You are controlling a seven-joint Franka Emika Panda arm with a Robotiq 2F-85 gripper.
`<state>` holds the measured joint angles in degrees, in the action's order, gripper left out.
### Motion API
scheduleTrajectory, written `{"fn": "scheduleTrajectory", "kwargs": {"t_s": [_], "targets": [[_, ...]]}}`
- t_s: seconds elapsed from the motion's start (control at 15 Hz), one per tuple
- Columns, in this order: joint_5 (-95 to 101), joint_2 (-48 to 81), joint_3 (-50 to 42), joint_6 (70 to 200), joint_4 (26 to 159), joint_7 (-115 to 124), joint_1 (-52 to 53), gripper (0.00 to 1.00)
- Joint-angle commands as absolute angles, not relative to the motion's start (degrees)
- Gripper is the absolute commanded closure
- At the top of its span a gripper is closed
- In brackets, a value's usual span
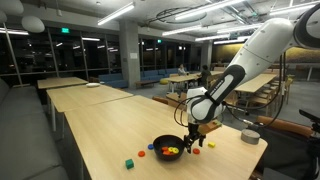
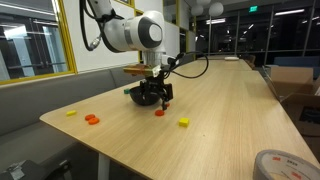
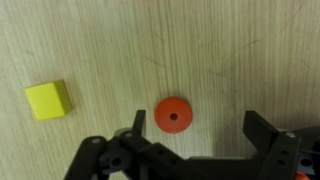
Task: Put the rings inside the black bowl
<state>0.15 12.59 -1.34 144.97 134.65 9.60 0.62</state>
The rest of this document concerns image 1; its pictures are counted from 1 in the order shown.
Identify black bowl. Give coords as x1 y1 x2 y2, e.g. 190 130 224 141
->
152 134 186 162

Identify seated person dark clothes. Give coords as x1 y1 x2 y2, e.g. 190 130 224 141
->
198 65 212 88

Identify long wooden dining table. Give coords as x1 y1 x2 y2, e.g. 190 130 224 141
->
233 73 278 94

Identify light wooden table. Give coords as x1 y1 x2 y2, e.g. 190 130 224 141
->
36 76 89 105
46 84 134 133

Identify grey sofa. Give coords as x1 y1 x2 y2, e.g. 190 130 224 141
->
0 78 70 180

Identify green wooden block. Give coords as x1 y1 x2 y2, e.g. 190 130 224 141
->
124 158 135 170

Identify fluorescent ceiling light strip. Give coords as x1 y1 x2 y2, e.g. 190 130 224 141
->
213 38 240 46
0 27 30 36
97 1 136 27
174 0 248 21
161 24 203 37
194 33 231 43
269 0 318 17

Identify grey duct tape roll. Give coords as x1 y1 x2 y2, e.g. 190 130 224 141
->
240 128 261 146

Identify seated person light shirt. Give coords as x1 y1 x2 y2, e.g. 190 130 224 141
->
177 63 188 77

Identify brown and dark armchair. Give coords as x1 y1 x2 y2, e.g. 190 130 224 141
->
248 115 318 180

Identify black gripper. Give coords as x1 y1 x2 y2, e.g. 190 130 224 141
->
183 122 207 155

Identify blue lounge sofa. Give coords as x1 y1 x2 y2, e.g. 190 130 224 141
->
140 68 180 82
98 73 129 89

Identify black circular ceiling track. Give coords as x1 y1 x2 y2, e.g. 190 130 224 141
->
155 7 208 25

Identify black camera on tripod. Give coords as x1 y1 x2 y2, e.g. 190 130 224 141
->
298 108 320 180

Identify white globe lamp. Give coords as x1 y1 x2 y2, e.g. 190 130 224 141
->
0 0 25 15
0 9 8 24
21 15 46 34

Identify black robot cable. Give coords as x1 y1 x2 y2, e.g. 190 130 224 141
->
173 52 288 129

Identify brown leather chair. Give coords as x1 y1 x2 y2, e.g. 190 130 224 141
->
152 96 169 106

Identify narrow concrete pillar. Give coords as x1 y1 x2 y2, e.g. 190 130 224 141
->
200 40 213 71

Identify low wooden bench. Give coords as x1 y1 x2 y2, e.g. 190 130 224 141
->
134 79 156 88

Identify wide concrete pillar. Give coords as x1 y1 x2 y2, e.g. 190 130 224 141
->
118 20 141 90

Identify open cardboard box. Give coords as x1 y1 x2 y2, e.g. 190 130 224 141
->
165 92 188 112

